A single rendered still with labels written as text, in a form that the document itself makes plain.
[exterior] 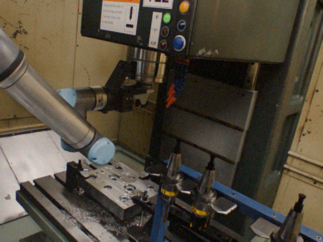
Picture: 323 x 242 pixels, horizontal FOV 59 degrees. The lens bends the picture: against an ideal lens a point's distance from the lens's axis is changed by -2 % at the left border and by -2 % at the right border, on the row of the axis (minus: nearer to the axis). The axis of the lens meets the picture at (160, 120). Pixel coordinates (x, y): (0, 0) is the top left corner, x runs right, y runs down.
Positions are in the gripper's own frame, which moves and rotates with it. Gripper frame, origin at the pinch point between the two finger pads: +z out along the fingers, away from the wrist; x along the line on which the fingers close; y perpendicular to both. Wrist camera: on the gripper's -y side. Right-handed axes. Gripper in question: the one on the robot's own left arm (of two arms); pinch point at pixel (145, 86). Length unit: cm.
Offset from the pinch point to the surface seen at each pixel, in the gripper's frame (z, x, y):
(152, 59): -5.3, 6.7, -11.3
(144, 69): -7.0, 5.2, -7.7
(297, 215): -18, 64, 10
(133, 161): 74, -73, 83
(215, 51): -9.6, 32.5, -18.0
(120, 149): 75, -92, 81
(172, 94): -4.1, 16.1, -1.8
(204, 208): -19, 43, 20
